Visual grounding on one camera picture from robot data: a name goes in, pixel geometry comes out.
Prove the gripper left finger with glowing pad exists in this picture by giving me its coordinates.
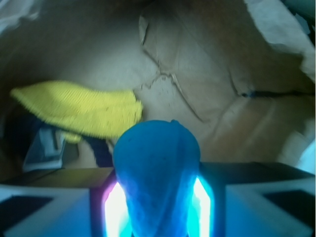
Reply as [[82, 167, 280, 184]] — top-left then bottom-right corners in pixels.
[[0, 168, 131, 237]]

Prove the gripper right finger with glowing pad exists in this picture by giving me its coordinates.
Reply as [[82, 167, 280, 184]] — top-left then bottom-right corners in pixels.
[[188, 162, 316, 237]]

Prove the blue rubber ball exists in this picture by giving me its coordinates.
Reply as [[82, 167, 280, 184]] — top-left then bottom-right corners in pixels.
[[113, 120, 200, 237]]

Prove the yellow microfiber cloth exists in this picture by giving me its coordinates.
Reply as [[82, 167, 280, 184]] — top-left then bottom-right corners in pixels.
[[10, 80, 143, 143]]

